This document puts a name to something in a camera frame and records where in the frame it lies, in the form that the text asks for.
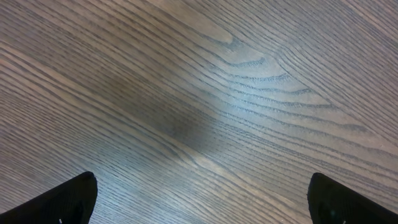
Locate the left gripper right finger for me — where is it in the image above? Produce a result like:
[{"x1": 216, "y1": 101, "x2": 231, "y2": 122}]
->
[{"x1": 307, "y1": 172, "x2": 397, "y2": 224}]

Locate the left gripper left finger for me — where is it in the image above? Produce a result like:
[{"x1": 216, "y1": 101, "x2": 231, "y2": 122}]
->
[{"x1": 1, "y1": 172, "x2": 98, "y2": 224}]

